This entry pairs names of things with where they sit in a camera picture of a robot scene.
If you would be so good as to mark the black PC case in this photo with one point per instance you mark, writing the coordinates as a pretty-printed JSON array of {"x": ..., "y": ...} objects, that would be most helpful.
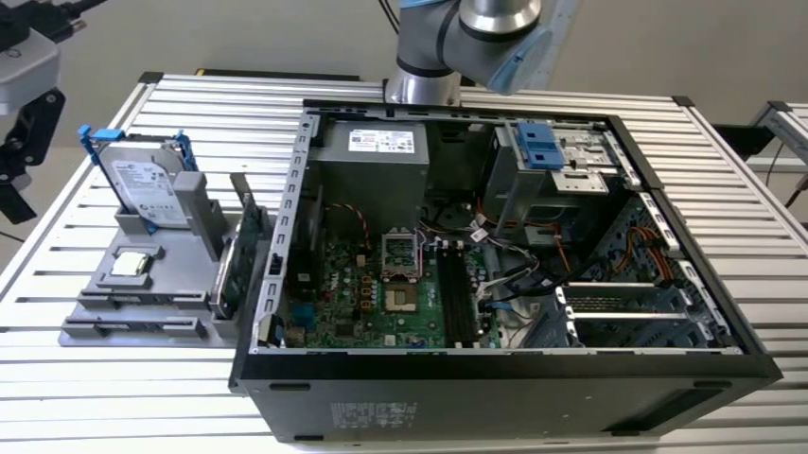
[{"x": 505, "y": 402}]

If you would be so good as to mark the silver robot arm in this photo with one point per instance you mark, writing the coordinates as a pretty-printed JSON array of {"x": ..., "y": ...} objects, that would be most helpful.
[{"x": 487, "y": 28}]

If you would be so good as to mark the silver CPU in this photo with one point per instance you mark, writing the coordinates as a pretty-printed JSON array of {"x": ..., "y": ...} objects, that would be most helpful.
[{"x": 131, "y": 264}]

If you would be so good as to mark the grey metal disk bay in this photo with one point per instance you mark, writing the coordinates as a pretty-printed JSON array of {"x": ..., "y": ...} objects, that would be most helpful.
[{"x": 612, "y": 286}]

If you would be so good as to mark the grey parts rack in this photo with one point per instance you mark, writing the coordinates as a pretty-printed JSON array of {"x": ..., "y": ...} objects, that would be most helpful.
[{"x": 177, "y": 279}]

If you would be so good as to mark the green graphics card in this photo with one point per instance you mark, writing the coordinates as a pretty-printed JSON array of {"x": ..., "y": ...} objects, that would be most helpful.
[{"x": 246, "y": 246}]

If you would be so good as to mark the grey power supply unit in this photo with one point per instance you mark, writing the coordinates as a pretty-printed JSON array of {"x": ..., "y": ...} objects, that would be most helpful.
[{"x": 373, "y": 189}]

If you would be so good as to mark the metal slat side table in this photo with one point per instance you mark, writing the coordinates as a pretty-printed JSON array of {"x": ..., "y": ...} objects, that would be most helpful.
[{"x": 786, "y": 120}]

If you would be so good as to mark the blue drive bay latch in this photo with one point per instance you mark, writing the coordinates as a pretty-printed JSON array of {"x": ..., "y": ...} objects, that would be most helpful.
[{"x": 540, "y": 146}]

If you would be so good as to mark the large silver camera box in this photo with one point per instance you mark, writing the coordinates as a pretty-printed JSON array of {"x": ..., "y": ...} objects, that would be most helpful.
[{"x": 28, "y": 71}]

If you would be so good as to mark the thin metal locking lever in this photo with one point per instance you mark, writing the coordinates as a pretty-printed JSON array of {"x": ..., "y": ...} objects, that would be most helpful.
[{"x": 421, "y": 260}]

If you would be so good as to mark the CPU socket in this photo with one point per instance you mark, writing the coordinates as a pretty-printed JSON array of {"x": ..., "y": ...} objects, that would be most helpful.
[{"x": 402, "y": 298}]

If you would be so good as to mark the hard disk blue carrier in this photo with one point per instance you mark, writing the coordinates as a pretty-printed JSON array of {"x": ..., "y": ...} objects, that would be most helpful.
[{"x": 142, "y": 184}]

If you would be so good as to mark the green motherboard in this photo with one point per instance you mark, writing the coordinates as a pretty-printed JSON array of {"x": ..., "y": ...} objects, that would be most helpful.
[{"x": 410, "y": 326}]

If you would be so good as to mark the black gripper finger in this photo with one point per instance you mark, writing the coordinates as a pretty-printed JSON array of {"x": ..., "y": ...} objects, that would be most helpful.
[{"x": 38, "y": 127}]

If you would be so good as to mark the black background object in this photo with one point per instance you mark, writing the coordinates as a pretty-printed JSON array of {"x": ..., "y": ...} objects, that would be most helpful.
[{"x": 746, "y": 139}]

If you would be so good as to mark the blue board connector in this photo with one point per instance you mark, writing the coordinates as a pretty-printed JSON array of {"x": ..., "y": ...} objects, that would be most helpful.
[{"x": 304, "y": 316}]

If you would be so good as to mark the black RAM slot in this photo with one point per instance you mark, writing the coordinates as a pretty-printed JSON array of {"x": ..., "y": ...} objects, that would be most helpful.
[
  {"x": 452, "y": 295},
  {"x": 445, "y": 295},
  {"x": 463, "y": 295}
]

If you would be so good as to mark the black case fan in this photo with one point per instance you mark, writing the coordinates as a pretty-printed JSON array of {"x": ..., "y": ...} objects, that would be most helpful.
[{"x": 310, "y": 227}]

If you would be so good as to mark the grey metal drive cage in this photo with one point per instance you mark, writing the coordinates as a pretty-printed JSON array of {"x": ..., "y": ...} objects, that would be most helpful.
[{"x": 537, "y": 189}]

